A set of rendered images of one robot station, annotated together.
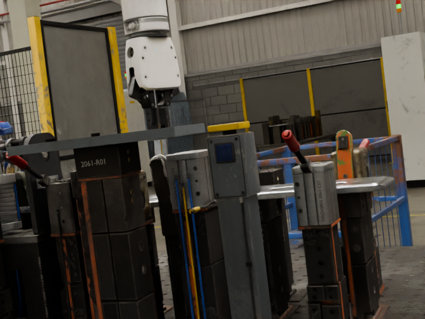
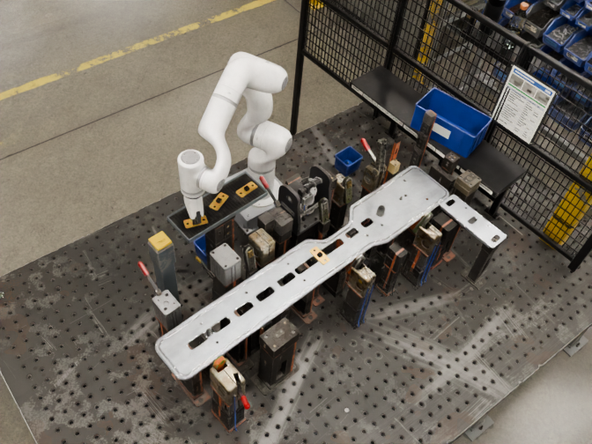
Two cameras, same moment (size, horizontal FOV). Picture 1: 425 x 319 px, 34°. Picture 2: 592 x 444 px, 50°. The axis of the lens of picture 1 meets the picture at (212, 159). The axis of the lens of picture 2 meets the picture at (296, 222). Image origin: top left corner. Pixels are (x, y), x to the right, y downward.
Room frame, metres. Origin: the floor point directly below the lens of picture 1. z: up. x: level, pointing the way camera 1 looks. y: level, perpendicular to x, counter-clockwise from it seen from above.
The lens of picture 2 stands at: (2.15, -1.09, 3.02)
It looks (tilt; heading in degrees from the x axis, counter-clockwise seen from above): 52 degrees down; 110
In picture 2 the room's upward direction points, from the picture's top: 7 degrees clockwise
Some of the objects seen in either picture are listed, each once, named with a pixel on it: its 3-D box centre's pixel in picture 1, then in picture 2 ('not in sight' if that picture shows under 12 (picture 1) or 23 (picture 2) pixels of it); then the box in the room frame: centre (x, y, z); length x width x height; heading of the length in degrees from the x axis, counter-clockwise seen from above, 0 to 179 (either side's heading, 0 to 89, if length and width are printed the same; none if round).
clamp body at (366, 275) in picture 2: not in sight; (357, 294); (1.94, 0.27, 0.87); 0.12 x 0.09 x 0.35; 157
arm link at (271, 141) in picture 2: not in sight; (269, 147); (1.36, 0.61, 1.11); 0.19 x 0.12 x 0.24; 179
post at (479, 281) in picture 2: not in sight; (483, 259); (2.35, 0.70, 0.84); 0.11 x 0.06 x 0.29; 157
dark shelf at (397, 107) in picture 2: not in sight; (432, 126); (1.92, 1.19, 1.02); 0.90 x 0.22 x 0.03; 157
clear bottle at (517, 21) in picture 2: not in sight; (516, 25); (2.10, 1.34, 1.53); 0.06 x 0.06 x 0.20
